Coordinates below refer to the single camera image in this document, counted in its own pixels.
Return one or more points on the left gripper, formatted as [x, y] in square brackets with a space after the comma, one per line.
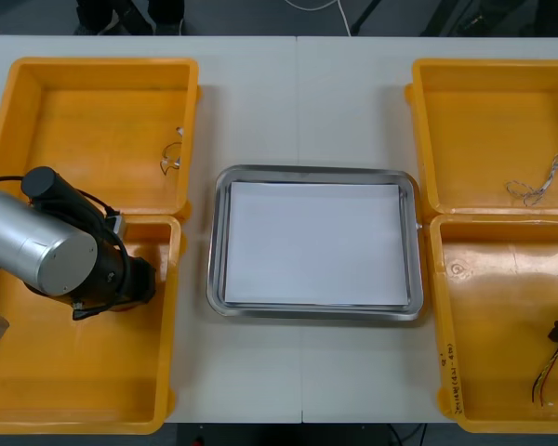
[142, 281]

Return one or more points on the steel tray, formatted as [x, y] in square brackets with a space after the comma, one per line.
[216, 260]

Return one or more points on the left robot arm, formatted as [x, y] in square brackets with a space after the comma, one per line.
[28, 237]

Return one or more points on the yellow-orange plastic bin with handwriting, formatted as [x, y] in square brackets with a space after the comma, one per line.
[493, 325]

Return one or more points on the white paper sheet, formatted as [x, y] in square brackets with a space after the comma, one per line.
[316, 241]

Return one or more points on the person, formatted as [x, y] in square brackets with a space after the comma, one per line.
[121, 18]

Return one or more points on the black stand leg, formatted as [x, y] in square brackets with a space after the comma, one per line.
[365, 14]

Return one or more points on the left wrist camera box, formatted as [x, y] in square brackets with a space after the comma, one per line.
[117, 224]

